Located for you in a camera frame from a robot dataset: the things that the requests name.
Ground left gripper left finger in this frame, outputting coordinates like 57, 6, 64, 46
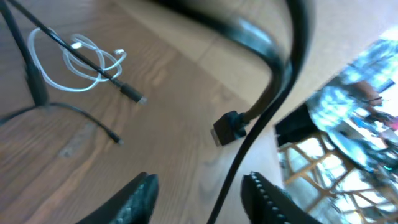
77, 172, 159, 224

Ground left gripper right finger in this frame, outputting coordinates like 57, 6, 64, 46
241, 172, 320, 224

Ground black USB cable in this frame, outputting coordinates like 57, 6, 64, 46
149, 0, 315, 224
0, 0, 148, 146

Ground white USB cable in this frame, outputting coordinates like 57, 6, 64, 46
27, 27, 127, 93

